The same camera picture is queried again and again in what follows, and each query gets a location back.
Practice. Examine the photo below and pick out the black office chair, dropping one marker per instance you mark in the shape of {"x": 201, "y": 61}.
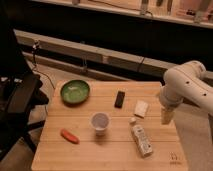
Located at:
{"x": 19, "y": 92}

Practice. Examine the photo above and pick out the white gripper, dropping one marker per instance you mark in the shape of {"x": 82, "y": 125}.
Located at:
{"x": 169, "y": 99}

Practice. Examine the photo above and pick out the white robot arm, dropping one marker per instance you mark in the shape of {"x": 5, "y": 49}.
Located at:
{"x": 185, "y": 81}

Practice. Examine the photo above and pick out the green ceramic bowl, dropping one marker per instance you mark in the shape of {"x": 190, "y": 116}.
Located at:
{"x": 75, "y": 91}

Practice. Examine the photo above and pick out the white sponge block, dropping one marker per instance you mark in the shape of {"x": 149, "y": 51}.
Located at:
{"x": 141, "y": 108}

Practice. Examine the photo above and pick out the orange carrot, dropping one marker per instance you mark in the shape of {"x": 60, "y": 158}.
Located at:
{"x": 69, "y": 137}

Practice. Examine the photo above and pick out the black rectangular block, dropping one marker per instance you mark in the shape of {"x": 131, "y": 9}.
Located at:
{"x": 119, "y": 99}

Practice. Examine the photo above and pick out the wooden table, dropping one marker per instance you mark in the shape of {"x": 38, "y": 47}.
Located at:
{"x": 116, "y": 149}

